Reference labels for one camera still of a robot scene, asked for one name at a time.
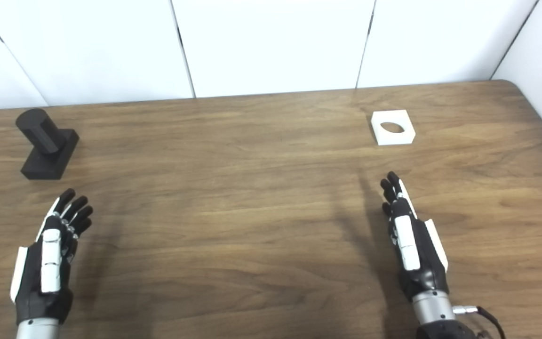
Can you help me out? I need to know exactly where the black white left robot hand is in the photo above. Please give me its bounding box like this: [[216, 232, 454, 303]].
[[10, 188, 94, 325]]

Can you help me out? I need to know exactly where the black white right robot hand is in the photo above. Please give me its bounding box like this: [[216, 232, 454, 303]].
[[380, 171, 449, 302]]

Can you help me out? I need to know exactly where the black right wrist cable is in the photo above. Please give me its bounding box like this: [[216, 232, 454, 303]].
[[454, 305, 507, 339]]

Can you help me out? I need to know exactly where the white square piece with hole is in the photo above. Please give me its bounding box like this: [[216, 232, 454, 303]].
[[371, 110, 416, 146]]

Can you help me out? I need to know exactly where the black peg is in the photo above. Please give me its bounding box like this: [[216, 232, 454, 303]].
[[16, 108, 80, 180]]

